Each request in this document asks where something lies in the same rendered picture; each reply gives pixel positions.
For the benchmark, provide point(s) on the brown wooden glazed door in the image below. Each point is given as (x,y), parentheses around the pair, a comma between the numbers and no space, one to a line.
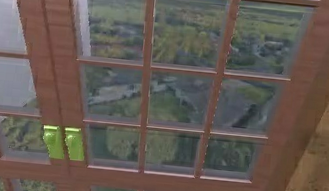
(30,37)
(215,98)

